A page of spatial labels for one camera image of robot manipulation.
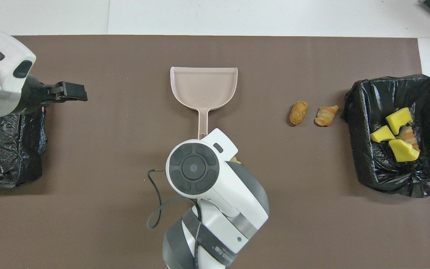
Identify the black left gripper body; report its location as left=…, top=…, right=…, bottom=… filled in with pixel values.
left=15, top=75, right=57, bottom=115

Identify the beige plastic dustpan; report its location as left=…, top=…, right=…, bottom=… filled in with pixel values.
left=170, top=67, right=238, bottom=140

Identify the brown bread roll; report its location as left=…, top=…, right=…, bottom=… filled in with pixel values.
left=289, top=101, right=309, bottom=126

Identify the striped orange croissant piece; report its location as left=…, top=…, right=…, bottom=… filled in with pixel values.
left=314, top=105, right=339, bottom=127

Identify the yellow sponge green backing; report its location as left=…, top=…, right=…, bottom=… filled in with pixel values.
left=370, top=125, right=395, bottom=143

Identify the plain yellow sponge piece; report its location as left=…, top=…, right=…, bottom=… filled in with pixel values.
left=386, top=108, right=413, bottom=135

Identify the small green yellow sponge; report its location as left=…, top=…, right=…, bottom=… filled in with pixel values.
left=389, top=139, right=420, bottom=163

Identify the pale striped pastry chunk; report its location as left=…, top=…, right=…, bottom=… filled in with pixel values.
left=396, top=126, right=420, bottom=150

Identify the crumpled black bag-lined bin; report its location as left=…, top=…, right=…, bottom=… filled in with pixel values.
left=0, top=106, right=47, bottom=187

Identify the open black bag-lined bin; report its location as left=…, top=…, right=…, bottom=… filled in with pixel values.
left=340, top=74, right=430, bottom=198

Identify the brown table mat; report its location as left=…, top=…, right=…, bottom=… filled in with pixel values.
left=0, top=35, right=430, bottom=269

